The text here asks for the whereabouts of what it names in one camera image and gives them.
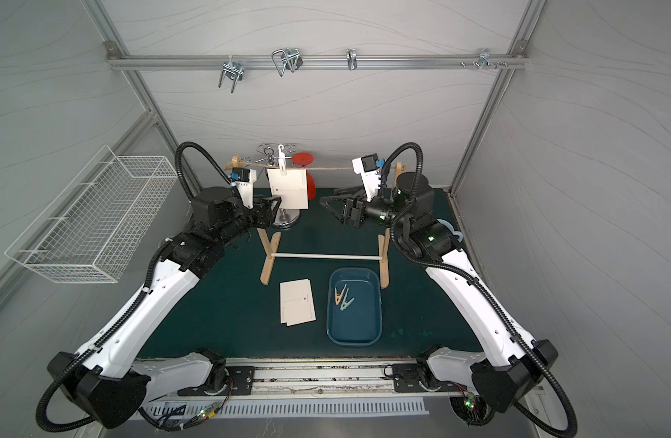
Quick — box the left base cable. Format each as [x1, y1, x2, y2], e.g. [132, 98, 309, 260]
[137, 377, 235, 433]

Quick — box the white postcard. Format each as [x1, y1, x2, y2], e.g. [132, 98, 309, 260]
[267, 169, 308, 210]
[285, 279, 316, 327]
[280, 282, 291, 324]

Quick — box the base cable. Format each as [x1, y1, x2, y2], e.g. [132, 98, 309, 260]
[137, 377, 235, 433]
[383, 358, 498, 427]

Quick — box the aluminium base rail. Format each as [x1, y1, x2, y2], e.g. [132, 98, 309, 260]
[93, 358, 545, 403]

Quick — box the right base cable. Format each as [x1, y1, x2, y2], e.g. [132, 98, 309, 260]
[383, 358, 498, 427]

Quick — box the metal clamp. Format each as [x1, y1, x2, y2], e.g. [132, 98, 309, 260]
[271, 47, 304, 77]
[218, 60, 244, 93]

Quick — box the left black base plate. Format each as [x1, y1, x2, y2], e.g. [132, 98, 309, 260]
[178, 365, 255, 397]

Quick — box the small metal bracket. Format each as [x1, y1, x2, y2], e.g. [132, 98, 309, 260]
[346, 49, 357, 71]

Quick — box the white wire basket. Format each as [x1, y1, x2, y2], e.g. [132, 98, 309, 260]
[5, 146, 178, 284]

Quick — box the right metal bracket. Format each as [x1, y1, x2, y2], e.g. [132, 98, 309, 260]
[460, 49, 508, 70]

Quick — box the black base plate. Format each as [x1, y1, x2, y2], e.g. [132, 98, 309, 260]
[383, 362, 462, 394]
[178, 365, 255, 397]

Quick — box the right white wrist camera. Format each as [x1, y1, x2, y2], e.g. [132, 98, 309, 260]
[352, 153, 385, 202]

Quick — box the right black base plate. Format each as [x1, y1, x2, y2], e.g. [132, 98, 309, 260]
[383, 362, 462, 394]

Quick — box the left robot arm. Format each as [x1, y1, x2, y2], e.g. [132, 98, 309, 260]
[35, 142, 281, 433]

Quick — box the metal stand with hooks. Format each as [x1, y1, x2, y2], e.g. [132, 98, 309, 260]
[255, 143, 300, 230]

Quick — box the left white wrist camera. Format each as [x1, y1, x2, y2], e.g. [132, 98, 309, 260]
[230, 167, 257, 209]

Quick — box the left metal clamp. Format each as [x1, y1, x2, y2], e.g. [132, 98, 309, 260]
[218, 60, 244, 93]

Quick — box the red round disc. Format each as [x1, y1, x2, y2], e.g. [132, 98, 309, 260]
[291, 153, 317, 201]

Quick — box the green table mat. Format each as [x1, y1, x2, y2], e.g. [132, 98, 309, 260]
[139, 201, 481, 358]

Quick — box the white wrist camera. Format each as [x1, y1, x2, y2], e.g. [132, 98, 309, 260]
[230, 167, 257, 209]
[352, 153, 385, 202]

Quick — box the light blue mug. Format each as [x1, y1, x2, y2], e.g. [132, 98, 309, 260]
[438, 219, 464, 243]

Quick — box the green clothespin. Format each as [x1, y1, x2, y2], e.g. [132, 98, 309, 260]
[340, 290, 355, 311]

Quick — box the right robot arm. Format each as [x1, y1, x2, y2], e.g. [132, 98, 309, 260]
[321, 142, 578, 437]

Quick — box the blue plastic tray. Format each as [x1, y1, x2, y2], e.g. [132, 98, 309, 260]
[326, 268, 383, 347]

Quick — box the yellow wooden clothespin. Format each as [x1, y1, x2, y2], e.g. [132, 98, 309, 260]
[335, 284, 349, 307]

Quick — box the white clothespin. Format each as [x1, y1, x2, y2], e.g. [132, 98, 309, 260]
[278, 144, 287, 175]

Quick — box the middle metal clamp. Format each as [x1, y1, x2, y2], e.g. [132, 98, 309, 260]
[271, 47, 304, 77]

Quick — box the aluminium cross bar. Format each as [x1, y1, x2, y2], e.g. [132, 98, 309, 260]
[107, 52, 530, 71]

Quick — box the wooden drying rack frame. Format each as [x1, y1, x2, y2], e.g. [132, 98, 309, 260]
[225, 156, 391, 288]

